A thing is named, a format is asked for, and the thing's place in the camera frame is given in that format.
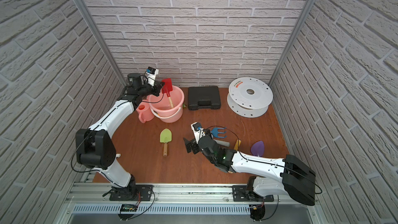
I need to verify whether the blue rake yellow handle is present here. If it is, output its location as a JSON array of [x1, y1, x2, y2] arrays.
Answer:
[[210, 127, 227, 139]]

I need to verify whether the red shovel wooden handle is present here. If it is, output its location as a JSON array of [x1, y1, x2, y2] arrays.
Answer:
[[162, 78, 174, 108]]

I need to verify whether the pink plastic bucket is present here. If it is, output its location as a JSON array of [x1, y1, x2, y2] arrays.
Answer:
[[147, 86, 185, 123]]

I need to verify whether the green trowel wooden handle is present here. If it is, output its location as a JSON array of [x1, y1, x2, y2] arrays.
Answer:
[[160, 129, 172, 157]]

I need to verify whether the pink watering can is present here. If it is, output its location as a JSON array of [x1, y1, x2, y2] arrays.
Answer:
[[136, 102, 154, 123]]

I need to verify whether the light blue trowel white handle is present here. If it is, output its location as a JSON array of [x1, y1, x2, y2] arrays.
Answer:
[[215, 140, 230, 147]]

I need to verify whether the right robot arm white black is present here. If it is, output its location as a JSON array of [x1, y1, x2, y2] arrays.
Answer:
[[183, 122, 316, 206]]

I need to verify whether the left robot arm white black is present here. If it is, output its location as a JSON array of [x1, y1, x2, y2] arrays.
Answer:
[[75, 67, 164, 197]]

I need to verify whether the yellow plastic scoop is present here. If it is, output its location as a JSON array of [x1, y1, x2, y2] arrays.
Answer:
[[234, 139, 241, 151]]

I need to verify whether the black plastic tool case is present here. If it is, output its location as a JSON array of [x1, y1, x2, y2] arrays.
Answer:
[[188, 86, 221, 111]]

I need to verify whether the white empty filament spool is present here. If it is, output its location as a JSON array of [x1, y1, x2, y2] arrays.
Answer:
[[227, 77, 273, 118]]

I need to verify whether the right controller board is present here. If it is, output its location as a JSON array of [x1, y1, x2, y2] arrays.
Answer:
[[249, 205, 265, 222]]

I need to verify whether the controller board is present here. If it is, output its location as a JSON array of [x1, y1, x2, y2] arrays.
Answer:
[[249, 205, 265, 222], [120, 204, 139, 213]]

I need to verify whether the left controller board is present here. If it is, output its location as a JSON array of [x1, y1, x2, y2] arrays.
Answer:
[[120, 204, 139, 213]]

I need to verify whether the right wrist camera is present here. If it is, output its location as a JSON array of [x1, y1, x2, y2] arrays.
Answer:
[[191, 122, 206, 143]]

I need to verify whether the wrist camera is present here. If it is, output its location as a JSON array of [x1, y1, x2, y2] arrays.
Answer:
[[145, 66, 159, 86], [191, 122, 206, 143]]

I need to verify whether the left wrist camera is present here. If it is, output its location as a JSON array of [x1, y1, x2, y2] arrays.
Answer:
[[145, 66, 159, 86]]

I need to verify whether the purple trowel pink handle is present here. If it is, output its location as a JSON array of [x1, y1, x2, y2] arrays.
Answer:
[[250, 141, 265, 157]]

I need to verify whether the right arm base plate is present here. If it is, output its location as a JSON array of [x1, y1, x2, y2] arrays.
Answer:
[[232, 185, 274, 203]]

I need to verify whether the aluminium front rail frame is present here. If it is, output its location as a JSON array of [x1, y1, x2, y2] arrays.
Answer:
[[54, 181, 327, 224]]

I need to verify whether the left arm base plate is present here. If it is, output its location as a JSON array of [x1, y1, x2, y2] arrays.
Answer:
[[109, 185, 153, 202]]

